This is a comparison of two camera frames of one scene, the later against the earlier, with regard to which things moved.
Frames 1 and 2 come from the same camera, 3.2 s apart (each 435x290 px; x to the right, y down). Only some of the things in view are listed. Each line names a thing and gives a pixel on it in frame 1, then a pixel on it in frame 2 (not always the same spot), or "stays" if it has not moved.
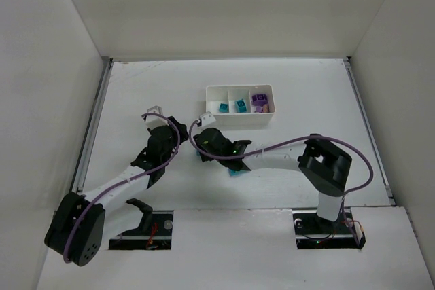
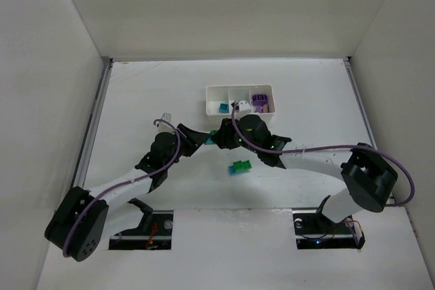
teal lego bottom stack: x=235 y=172 stays
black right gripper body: x=202 y=147 → x=228 y=135
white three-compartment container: x=240 y=106 stays
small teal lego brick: x=223 y=108 stays
